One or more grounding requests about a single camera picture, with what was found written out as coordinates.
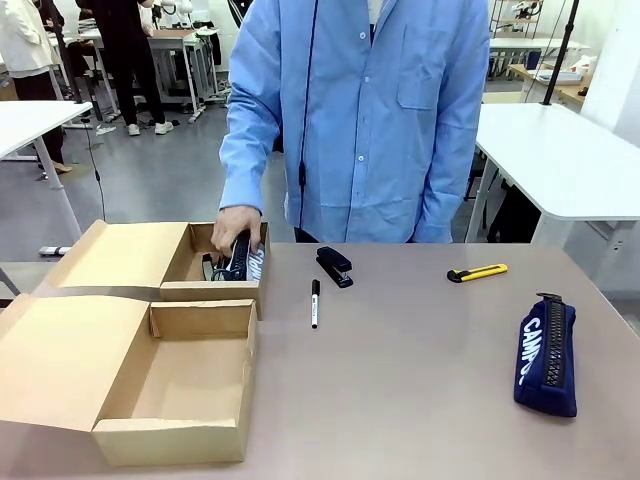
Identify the white table with white legs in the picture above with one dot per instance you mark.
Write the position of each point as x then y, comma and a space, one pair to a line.
30, 122

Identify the person in white jacket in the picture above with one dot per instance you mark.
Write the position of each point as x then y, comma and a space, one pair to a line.
22, 35

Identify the person's right forearm blue sleeve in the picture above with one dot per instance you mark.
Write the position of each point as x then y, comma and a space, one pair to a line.
245, 170

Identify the person's right hand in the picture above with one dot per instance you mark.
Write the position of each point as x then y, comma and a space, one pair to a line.
235, 222

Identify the grey table with brown top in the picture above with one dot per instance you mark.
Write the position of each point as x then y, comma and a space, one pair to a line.
172, 40

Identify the person in blue shirt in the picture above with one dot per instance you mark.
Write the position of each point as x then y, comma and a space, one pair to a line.
360, 125

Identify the wooden desk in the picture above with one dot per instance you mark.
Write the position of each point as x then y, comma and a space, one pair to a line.
567, 90

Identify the white table with rounded corner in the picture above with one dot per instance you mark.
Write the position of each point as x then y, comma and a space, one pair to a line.
555, 160

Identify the black and white marker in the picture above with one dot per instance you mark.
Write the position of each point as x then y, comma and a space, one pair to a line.
315, 305

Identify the brown cardboard box with lid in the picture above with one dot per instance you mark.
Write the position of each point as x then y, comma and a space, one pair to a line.
125, 250
65, 360

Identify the person in black clothes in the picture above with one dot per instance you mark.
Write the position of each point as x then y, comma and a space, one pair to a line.
125, 55

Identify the black tripod pole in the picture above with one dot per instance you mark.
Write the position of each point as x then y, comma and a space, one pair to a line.
562, 50
67, 55

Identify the navy CAMPUS pencil case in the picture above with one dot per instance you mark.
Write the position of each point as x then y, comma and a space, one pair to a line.
253, 266
530, 370

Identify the yellow utility knife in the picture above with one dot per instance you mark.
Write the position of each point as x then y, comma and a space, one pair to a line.
482, 271

